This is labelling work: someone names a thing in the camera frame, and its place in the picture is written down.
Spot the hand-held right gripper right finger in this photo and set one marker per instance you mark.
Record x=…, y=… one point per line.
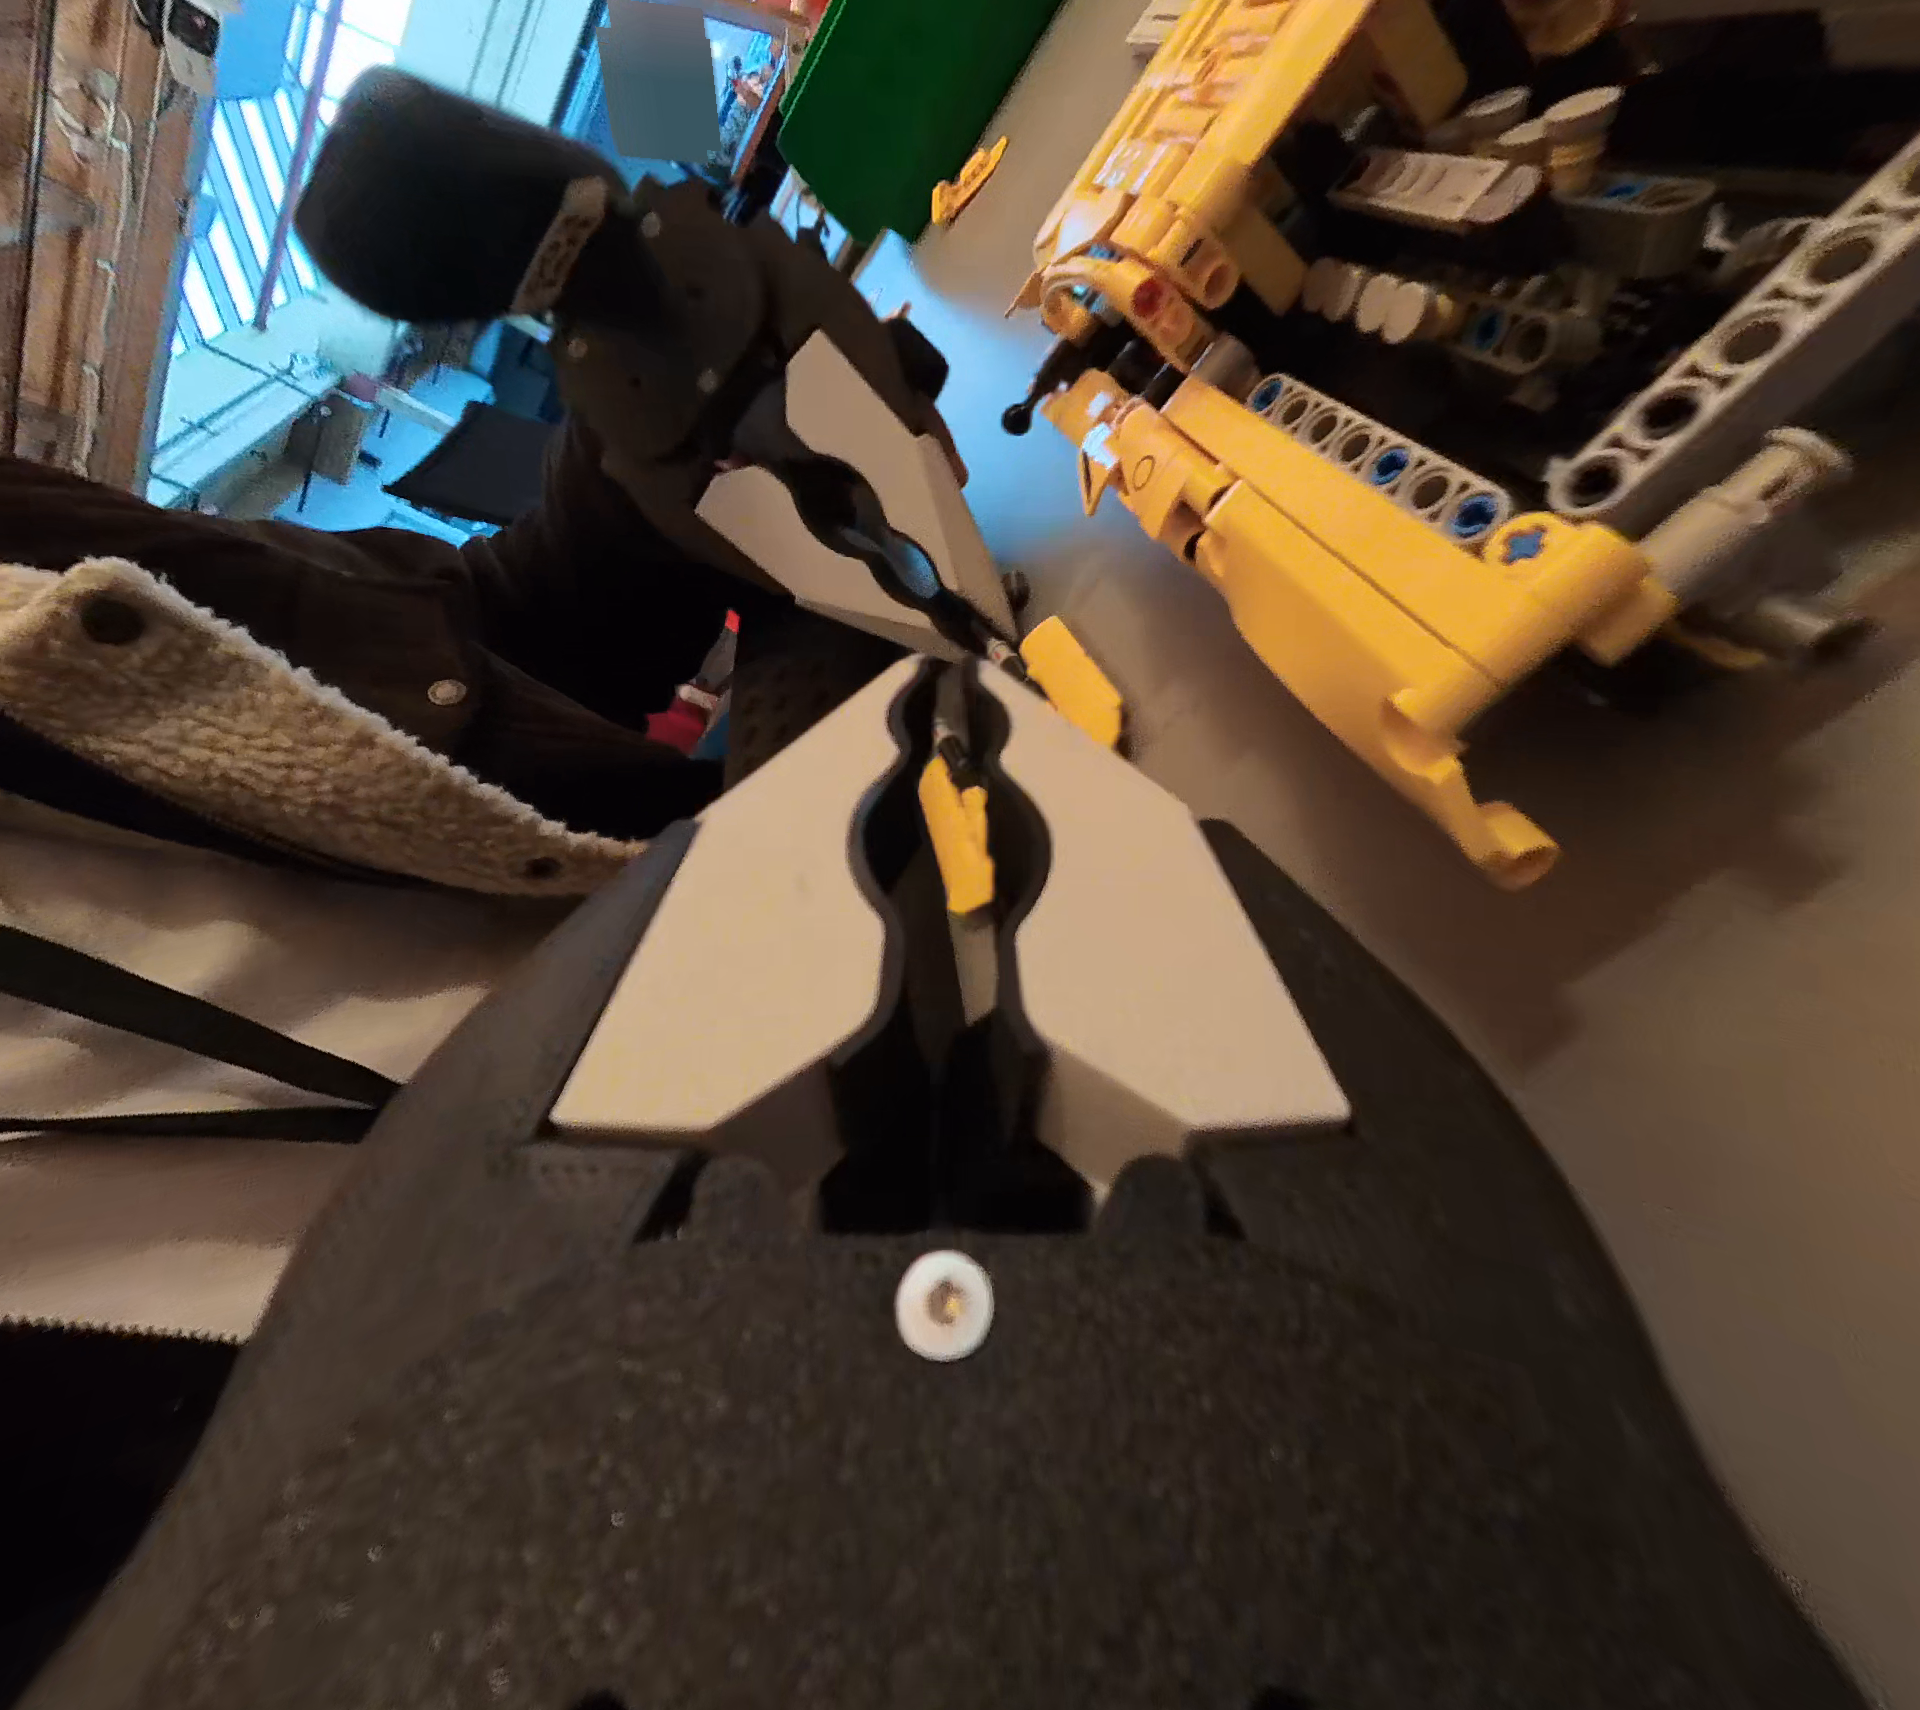
x=1185, y=991

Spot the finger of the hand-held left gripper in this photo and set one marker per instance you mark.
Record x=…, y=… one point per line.
x=884, y=450
x=795, y=540

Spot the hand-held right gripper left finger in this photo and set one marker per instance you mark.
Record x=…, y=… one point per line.
x=720, y=991

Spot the person's left forearm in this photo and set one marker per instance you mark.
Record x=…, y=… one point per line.
x=600, y=600

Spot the small yellow brick piece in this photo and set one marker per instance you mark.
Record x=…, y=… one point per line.
x=968, y=181

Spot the yellow toy brick car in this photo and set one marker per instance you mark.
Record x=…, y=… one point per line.
x=1351, y=571

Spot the white striped shirt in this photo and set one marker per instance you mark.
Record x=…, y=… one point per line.
x=225, y=961

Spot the open instruction booklet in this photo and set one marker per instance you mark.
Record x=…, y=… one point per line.
x=1171, y=0

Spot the white mounted projector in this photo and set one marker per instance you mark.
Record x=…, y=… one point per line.
x=210, y=0

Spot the brown fleece-lined jacket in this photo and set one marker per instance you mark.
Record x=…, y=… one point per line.
x=225, y=691

